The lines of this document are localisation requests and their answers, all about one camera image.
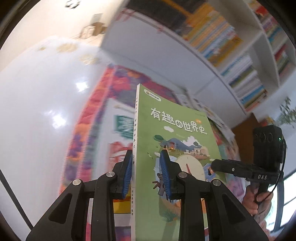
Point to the jar with red label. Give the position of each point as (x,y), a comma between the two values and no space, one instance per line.
(269,121)

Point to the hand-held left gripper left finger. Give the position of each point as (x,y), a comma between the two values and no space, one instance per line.
(127,176)

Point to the small cardboard box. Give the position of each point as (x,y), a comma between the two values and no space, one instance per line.
(92,30)

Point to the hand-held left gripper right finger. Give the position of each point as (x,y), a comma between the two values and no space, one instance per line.
(166,176)

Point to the person's right hand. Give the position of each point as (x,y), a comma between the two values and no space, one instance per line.
(251,197)

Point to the white bookshelf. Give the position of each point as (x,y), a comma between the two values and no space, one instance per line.
(161,44)

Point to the stack of books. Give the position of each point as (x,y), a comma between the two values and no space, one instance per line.
(121,125)

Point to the green plant in glass vase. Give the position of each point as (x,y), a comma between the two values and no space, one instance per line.
(288,113)

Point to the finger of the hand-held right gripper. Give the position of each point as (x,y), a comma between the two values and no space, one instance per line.
(231,167)

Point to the light green picture book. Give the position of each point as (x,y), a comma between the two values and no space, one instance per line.
(180,129)

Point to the floral blanket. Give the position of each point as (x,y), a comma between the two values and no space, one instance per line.
(92,115)

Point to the row of black books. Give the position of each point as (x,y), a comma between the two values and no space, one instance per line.
(166,16)

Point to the white wall socket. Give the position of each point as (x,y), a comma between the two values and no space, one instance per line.
(96,18)

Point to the row of yellow orange books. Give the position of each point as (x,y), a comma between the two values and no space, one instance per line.
(215,39)

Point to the row of pastel books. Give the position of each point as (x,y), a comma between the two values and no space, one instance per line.
(275,34)

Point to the brown wooden cabinet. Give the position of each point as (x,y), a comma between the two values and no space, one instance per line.
(245,139)

